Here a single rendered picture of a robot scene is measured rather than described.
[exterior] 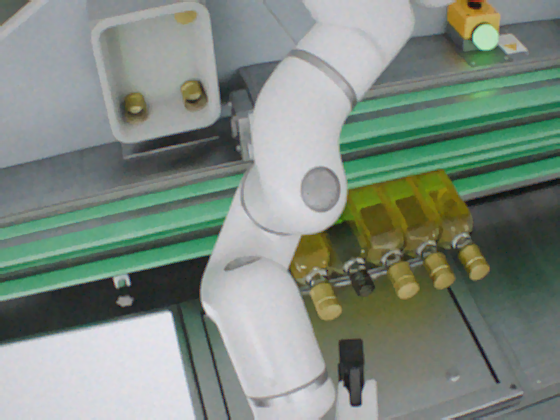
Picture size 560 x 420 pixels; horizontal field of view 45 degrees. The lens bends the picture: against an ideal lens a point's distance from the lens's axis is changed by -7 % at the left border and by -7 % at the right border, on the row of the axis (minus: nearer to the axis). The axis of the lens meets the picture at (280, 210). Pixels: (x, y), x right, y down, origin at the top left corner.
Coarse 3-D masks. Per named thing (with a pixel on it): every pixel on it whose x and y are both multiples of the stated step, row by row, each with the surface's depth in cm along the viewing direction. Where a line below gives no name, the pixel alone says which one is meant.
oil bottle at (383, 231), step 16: (352, 192) 114; (368, 192) 113; (368, 208) 111; (384, 208) 111; (368, 224) 109; (384, 224) 108; (400, 224) 109; (368, 240) 108; (384, 240) 106; (400, 240) 107; (368, 256) 109
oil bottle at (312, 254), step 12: (300, 240) 107; (312, 240) 107; (324, 240) 107; (300, 252) 106; (312, 252) 106; (324, 252) 106; (300, 264) 105; (312, 264) 105; (324, 264) 105; (300, 276) 106
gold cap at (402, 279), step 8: (392, 264) 104; (400, 264) 104; (408, 264) 105; (392, 272) 104; (400, 272) 103; (408, 272) 103; (392, 280) 104; (400, 280) 102; (408, 280) 102; (416, 280) 103; (400, 288) 102; (408, 288) 102; (416, 288) 103; (400, 296) 103; (408, 296) 103
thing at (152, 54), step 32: (96, 32) 97; (128, 32) 106; (160, 32) 108; (192, 32) 110; (96, 64) 101; (128, 64) 110; (160, 64) 112; (192, 64) 114; (160, 96) 116; (128, 128) 113; (160, 128) 112; (192, 128) 113
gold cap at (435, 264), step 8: (432, 256) 105; (440, 256) 105; (424, 264) 106; (432, 264) 104; (440, 264) 104; (432, 272) 104; (440, 272) 103; (448, 272) 102; (432, 280) 104; (440, 280) 103; (448, 280) 103; (440, 288) 104
